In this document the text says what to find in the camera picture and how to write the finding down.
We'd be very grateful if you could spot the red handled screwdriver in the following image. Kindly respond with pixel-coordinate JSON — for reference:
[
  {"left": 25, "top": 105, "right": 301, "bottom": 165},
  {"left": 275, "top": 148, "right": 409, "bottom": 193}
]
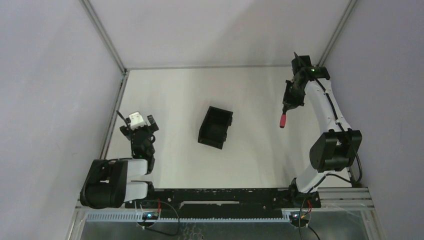
[{"left": 279, "top": 111, "right": 287, "bottom": 129}]

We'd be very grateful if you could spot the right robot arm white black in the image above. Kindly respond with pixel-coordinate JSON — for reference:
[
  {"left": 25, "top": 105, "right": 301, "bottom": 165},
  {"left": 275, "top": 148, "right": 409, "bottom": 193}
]
[{"left": 279, "top": 54, "right": 362, "bottom": 208}]

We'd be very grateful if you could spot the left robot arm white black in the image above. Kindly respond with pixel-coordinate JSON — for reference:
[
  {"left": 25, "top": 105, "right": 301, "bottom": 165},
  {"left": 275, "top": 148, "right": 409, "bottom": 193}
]
[{"left": 79, "top": 111, "right": 159, "bottom": 209}]

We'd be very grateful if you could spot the black plastic bin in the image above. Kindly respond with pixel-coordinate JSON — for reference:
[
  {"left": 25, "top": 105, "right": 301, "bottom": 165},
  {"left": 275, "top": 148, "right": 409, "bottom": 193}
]
[{"left": 197, "top": 106, "right": 233, "bottom": 150}]

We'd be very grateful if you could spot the left controller board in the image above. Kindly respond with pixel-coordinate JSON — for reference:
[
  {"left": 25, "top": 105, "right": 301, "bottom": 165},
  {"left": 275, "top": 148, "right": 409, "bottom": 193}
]
[{"left": 142, "top": 212, "right": 159, "bottom": 222}]

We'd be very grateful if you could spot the controller board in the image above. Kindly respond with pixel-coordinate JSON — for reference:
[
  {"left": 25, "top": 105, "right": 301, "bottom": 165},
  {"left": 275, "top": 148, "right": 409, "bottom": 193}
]
[
  {"left": 289, "top": 213, "right": 309, "bottom": 228},
  {"left": 142, "top": 212, "right": 159, "bottom": 222}
]

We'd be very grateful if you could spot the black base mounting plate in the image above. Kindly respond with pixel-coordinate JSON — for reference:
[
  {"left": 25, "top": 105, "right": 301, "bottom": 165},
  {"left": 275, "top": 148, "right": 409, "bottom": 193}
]
[{"left": 124, "top": 188, "right": 322, "bottom": 220}]

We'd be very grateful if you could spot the right controller board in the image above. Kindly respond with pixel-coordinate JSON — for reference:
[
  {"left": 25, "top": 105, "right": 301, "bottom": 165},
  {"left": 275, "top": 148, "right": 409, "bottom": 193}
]
[{"left": 289, "top": 213, "right": 309, "bottom": 228}]

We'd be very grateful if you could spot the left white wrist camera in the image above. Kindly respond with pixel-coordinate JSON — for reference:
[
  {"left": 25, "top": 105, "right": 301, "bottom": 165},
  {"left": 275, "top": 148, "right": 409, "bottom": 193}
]
[{"left": 128, "top": 111, "right": 147, "bottom": 130}]

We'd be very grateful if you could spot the black cable loop left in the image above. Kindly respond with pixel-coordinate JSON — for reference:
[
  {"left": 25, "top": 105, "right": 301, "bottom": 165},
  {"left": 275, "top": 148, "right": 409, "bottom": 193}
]
[{"left": 139, "top": 200, "right": 181, "bottom": 237}]

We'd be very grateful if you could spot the white slotted cable duct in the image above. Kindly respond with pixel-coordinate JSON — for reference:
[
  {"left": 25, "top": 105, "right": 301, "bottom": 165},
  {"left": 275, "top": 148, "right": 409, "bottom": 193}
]
[{"left": 85, "top": 211, "right": 292, "bottom": 223}]

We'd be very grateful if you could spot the aluminium frame rail front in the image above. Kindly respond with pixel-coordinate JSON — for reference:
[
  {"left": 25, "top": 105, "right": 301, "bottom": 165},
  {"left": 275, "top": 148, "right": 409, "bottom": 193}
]
[{"left": 318, "top": 187, "right": 375, "bottom": 211}]

